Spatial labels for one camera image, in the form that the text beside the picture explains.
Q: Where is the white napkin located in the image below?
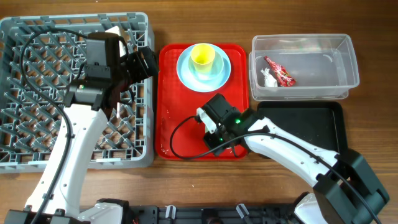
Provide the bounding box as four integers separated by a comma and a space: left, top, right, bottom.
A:
261, 68, 278, 88

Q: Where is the white plastic fork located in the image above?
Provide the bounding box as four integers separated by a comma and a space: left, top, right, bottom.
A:
116, 102, 121, 119

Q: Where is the red candy wrapper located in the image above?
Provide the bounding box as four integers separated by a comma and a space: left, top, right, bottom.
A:
264, 56, 296, 87

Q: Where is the light green bowl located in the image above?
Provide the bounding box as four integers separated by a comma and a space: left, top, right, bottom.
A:
188, 52, 224, 81

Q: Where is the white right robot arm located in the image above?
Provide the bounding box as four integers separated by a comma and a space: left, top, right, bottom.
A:
197, 93, 389, 223

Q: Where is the red plastic tray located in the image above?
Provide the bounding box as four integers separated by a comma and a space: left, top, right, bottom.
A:
154, 44, 249, 161

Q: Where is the black tray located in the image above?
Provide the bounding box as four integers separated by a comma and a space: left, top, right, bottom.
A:
257, 101, 348, 152

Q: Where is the light blue plate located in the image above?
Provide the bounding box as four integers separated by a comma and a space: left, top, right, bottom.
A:
177, 44, 231, 92

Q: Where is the yellow plastic cup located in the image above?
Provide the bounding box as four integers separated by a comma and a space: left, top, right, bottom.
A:
190, 43, 216, 73

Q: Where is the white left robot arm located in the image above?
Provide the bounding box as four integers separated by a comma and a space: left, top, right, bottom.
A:
5, 32, 159, 223

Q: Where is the grey dishwasher rack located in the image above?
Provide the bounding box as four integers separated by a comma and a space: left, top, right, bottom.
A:
1, 12, 155, 173

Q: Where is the clear plastic bin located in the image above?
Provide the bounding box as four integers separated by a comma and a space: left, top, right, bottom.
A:
249, 34, 359, 101

